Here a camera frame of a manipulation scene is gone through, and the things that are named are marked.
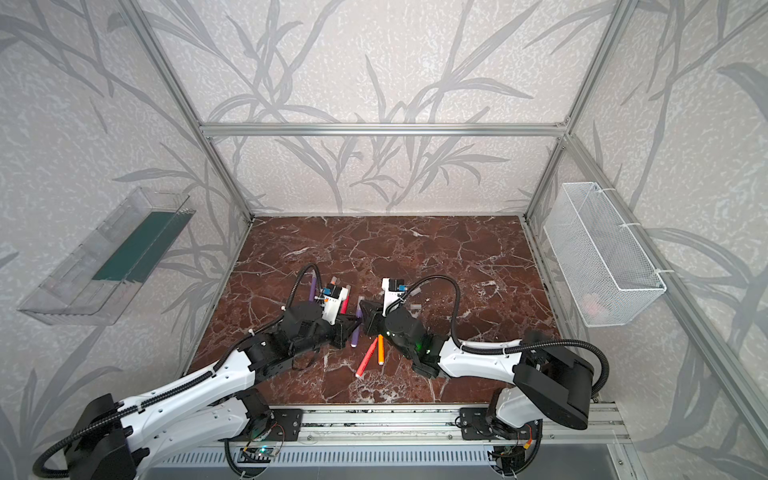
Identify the purple highlighter pen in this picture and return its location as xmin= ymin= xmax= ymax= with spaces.
xmin=309 ymin=274 xmax=318 ymax=302
xmin=350 ymin=306 xmax=362 ymax=348

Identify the yellow orange highlighter pen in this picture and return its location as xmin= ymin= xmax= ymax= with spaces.
xmin=377 ymin=335 xmax=385 ymax=366

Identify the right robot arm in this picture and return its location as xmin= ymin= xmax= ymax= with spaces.
xmin=360 ymin=300 xmax=610 ymax=430

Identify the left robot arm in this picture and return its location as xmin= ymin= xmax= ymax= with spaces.
xmin=32 ymin=301 xmax=361 ymax=479

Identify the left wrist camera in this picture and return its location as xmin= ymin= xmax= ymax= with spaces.
xmin=320 ymin=283 xmax=349 ymax=325

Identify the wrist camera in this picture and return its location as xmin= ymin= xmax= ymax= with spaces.
xmin=382 ymin=278 xmax=407 ymax=316
xmin=320 ymin=283 xmax=349 ymax=325

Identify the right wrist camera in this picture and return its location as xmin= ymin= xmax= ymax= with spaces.
xmin=382 ymin=278 xmax=407 ymax=316

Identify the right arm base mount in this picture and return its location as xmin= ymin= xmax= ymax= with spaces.
xmin=455 ymin=407 xmax=541 ymax=441

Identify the aluminium front rail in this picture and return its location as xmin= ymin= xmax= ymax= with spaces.
xmin=122 ymin=403 xmax=631 ymax=448

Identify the circuit board with wires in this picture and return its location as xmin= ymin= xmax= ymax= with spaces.
xmin=237 ymin=445 xmax=281 ymax=465

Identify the white wire mesh basket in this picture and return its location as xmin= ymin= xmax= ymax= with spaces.
xmin=544 ymin=182 xmax=667 ymax=327

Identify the clear plastic wall tray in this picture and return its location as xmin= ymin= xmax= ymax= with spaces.
xmin=18 ymin=187 xmax=196 ymax=326

